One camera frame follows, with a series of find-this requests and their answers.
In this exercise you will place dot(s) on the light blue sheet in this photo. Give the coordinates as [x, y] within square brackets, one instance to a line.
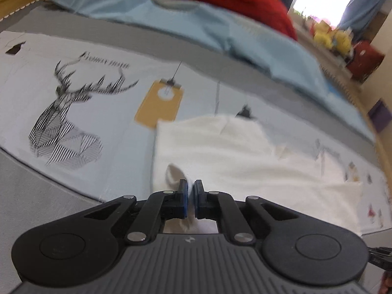
[278, 56]

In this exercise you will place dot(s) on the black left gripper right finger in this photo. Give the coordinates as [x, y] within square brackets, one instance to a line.
[298, 247]

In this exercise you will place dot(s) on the blue right curtain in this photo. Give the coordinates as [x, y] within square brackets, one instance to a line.
[358, 14]

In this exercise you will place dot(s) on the printed light bed sheet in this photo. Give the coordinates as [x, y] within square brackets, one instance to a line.
[86, 116]

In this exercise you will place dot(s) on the yellow plush toy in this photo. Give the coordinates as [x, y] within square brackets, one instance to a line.
[332, 39]

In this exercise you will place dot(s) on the white long-sleeve shirt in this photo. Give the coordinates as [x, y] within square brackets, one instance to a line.
[233, 155]

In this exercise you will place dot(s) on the purple bag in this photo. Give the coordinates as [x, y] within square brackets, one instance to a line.
[380, 116]

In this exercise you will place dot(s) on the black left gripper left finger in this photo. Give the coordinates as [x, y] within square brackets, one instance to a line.
[83, 246]

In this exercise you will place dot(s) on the dark red cushion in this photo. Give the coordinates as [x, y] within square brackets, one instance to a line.
[365, 61]

